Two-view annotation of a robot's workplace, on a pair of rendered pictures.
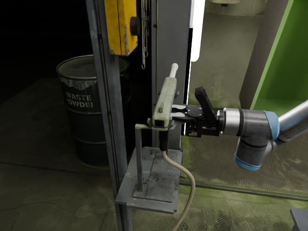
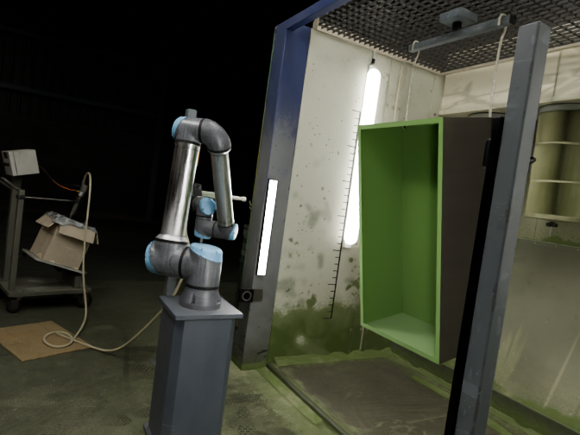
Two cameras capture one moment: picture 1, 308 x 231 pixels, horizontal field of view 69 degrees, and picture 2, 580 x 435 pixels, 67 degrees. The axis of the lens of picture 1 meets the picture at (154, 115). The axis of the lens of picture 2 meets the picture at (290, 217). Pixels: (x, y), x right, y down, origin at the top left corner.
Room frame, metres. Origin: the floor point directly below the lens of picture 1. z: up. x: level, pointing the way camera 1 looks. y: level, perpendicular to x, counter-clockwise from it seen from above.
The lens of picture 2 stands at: (-0.55, -2.46, 1.20)
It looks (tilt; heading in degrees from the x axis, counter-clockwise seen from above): 3 degrees down; 51
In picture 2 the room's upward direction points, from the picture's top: 8 degrees clockwise
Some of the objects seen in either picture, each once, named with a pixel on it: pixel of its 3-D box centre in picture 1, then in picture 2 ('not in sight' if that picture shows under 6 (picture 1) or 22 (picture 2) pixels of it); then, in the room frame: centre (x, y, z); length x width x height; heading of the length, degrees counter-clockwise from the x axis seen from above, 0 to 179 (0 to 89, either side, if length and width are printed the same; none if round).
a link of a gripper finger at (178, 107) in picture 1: (172, 113); not in sight; (0.67, -0.07, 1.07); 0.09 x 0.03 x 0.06; 71
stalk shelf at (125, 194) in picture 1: (152, 174); not in sight; (0.66, 0.01, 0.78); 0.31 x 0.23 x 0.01; 170
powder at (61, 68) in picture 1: (93, 66); not in sight; (1.75, 0.49, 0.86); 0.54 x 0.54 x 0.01
